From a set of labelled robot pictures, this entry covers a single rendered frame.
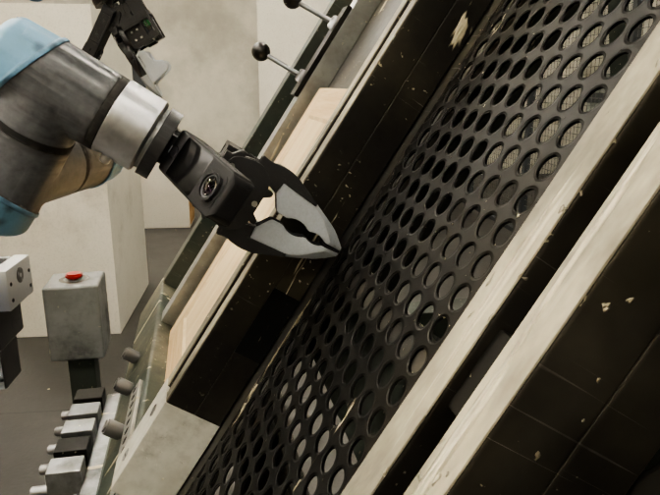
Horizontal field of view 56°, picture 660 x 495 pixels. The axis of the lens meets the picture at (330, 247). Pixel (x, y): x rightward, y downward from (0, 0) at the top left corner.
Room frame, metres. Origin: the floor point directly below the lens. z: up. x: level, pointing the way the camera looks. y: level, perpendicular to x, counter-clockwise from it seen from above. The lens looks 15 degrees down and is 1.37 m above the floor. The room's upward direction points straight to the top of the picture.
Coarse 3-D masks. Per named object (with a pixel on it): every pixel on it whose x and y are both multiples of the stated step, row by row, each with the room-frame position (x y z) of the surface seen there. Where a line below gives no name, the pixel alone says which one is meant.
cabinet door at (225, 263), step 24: (336, 96) 1.03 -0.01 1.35; (312, 120) 1.11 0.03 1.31; (288, 144) 1.17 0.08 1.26; (312, 144) 1.00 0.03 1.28; (288, 168) 1.06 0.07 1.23; (264, 216) 1.01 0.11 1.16; (216, 264) 1.12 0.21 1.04; (216, 288) 1.02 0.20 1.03; (192, 312) 1.07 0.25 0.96; (192, 336) 0.96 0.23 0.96; (168, 360) 1.01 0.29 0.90
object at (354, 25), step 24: (360, 0) 1.27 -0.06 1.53; (360, 24) 1.27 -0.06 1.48; (336, 48) 1.26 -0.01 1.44; (336, 72) 1.26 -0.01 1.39; (312, 96) 1.25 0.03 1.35; (288, 120) 1.24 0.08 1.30; (216, 240) 1.21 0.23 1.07; (192, 264) 1.23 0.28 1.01; (192, 288) 1.20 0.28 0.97; (168, 312) 1.19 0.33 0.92
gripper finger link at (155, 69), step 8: (144, 56) 1.27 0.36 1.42; (144, 64) 1.27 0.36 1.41; (152, 64) 1.27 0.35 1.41; (160, 64) 1.27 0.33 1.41; (152, 72) 1.27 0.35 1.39; (160, 72) 1.27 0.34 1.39; (144, 80) 1.26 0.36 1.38; (152, 80) 1.27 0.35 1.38; (152, 88) 1.27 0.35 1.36; (160, 96) 1.28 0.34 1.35
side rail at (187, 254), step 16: (336, 0) 1.51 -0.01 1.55; (352, 0) 1.51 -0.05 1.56; (320, 32) 1.50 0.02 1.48; (304, 48) 1.49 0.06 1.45; (304, 64) 1.49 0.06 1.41; (288, 80) 1.48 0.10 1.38; (288, 96) 1.48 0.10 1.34; (272, 112) 1.47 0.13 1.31; (256, 128) 1.47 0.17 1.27; (272, 128) 1.47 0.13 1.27; (256, 144) 1.47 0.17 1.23; (208, 224) 1.44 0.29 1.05; (192, 240) 1.43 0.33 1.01; (176, 256) 1.46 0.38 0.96; (192, 256) 1.43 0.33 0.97; (176, 272) 1.42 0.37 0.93; (176, 288) 1.42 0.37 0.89
